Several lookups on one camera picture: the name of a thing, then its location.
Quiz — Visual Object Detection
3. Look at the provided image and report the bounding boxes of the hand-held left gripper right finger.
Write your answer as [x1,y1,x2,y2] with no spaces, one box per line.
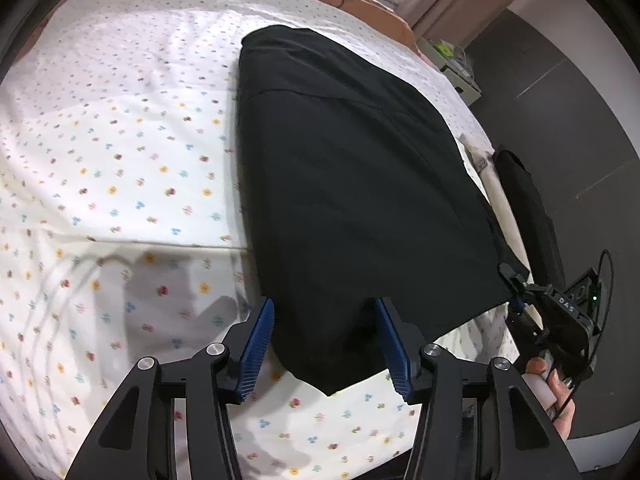
[374,296,581,480]

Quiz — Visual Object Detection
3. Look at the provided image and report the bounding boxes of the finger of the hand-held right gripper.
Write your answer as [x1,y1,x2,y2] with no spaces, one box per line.
[507,297,549,347]
[499,261,540,295]

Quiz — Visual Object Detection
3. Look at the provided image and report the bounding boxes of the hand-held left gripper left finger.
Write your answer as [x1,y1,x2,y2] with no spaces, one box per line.
[65,296,276,480]

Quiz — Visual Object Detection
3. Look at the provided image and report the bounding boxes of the black garment with yellow print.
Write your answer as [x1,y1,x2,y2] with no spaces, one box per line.
[235,25,531,395]

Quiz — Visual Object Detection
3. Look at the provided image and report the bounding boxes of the person's right hand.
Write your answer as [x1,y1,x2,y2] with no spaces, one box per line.
[524,357,579,442]

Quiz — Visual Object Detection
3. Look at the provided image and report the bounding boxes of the dark cloth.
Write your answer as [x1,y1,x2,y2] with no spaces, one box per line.
[492,144,567,292]

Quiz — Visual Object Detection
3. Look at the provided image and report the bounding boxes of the beige mattress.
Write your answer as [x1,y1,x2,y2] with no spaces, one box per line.
[461,134,532,283]

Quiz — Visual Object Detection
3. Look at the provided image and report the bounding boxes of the white drawer cabinet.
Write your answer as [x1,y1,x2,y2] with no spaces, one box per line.
[417,35,483,107]

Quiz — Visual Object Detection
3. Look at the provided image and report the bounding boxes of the white floral bed sheet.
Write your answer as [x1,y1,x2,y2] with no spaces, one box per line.
[0,0,521,480]

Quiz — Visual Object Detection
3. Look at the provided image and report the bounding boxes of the crumpled beige blanket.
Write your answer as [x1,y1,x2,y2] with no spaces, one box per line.
[65,0,418,51]

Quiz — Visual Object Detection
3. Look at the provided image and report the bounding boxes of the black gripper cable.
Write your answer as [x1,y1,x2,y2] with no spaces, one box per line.
[590,248,615,332]

